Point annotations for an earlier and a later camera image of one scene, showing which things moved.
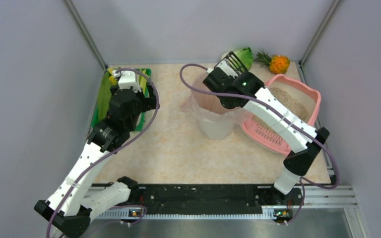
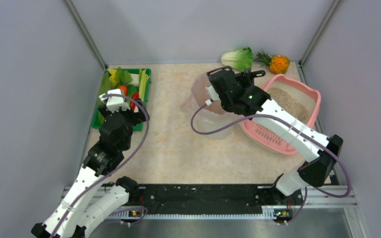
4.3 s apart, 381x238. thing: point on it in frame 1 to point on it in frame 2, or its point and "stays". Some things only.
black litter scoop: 235,62 to 253,74
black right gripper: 215,83 stays
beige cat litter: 289,101 stays
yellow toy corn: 112,80 stays
